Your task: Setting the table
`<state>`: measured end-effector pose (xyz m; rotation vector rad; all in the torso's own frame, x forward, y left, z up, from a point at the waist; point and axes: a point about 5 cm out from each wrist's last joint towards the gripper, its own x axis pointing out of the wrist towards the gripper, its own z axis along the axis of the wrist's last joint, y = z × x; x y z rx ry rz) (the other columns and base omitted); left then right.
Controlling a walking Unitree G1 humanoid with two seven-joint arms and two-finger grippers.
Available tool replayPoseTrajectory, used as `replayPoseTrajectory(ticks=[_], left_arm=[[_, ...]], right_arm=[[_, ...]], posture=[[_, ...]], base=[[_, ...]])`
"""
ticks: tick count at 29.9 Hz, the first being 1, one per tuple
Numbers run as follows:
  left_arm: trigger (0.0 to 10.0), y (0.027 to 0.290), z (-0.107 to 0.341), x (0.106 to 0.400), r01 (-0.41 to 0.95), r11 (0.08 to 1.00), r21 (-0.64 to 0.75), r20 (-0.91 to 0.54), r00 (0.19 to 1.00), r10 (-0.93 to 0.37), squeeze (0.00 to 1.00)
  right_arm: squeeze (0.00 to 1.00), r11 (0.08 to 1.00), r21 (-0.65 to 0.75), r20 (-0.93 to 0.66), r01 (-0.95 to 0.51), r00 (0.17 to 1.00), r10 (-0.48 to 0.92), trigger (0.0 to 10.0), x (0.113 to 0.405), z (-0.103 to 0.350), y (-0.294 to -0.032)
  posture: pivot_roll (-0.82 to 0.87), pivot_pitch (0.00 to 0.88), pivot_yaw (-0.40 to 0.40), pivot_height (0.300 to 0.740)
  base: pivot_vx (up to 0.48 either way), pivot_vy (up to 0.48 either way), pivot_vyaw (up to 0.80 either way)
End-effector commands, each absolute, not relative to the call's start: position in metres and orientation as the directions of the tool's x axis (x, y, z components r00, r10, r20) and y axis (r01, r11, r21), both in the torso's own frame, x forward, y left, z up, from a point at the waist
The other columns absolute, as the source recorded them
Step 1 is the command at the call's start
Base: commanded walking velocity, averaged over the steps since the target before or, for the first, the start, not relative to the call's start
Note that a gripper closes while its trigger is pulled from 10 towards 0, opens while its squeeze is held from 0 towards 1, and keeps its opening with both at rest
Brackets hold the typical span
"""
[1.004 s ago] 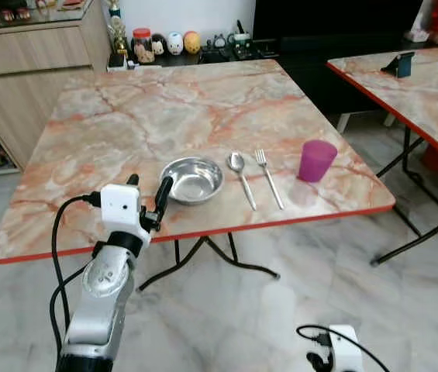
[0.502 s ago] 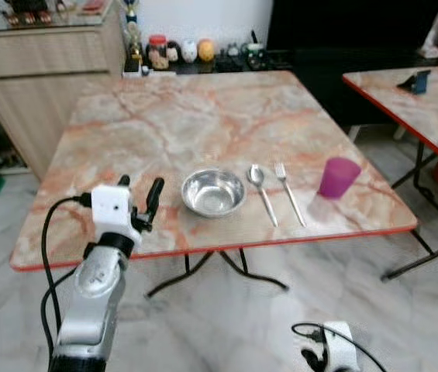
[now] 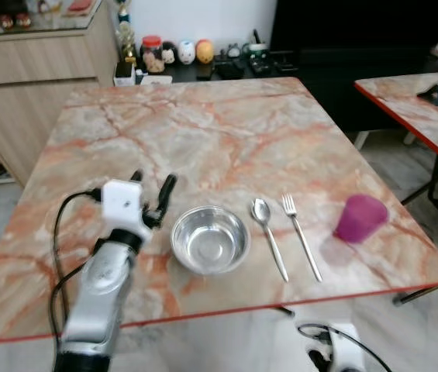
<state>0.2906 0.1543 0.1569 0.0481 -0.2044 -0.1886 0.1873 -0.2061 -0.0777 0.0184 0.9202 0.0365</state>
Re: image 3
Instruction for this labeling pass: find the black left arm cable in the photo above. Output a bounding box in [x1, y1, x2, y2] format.
[48, 188, 105, 365]

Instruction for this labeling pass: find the stainless steel fork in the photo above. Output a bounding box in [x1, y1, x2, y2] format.
[281, 194, 324, 284]

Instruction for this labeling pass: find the round stainless steel bowl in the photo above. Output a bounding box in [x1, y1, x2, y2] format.
[170, 205, 251, 277]

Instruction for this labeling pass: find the white round figurine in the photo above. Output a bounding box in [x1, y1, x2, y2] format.
[177, 40, 197, 66]

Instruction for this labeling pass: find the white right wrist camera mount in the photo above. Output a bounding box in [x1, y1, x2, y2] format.
[323, 322, 368, 372]

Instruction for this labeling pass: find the stainless steel spoon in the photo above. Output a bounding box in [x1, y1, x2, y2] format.
[250, 198, 291, 284]

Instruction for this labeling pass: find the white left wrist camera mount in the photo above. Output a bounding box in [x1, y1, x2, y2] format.
[100, 179, 144, 235]

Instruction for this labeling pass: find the purple plastic cup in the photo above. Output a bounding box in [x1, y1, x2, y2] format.
[334, 194, 390, 246]

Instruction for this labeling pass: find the black television cabinet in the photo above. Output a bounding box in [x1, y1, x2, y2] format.
[268, 0, 438, 134]

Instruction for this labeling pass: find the red-lidded clear jar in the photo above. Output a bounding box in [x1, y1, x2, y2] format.
[140, 35, 166, 75]

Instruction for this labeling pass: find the green mug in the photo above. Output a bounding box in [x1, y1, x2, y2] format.
[247, 31, 269, 60]

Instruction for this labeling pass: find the marble pattern red-edged side table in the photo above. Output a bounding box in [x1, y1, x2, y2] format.
[354, 71, 438, 235]

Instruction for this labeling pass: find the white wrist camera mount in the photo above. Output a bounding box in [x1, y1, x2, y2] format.
[323, 322, 368, 372]
[100, 179, 144, 235]

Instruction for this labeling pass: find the gold trophy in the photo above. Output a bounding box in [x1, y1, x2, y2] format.
[116, 0, 139, 64]

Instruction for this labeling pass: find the yellow round figurine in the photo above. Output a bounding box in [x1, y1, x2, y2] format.
[195, 39, 216, 65]

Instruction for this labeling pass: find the dark brown round figurine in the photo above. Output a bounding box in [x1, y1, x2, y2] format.
[161, 42, 178, 67]

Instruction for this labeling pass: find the light wooden cabinet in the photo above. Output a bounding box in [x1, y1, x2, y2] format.
[0, 0, 120, 187]

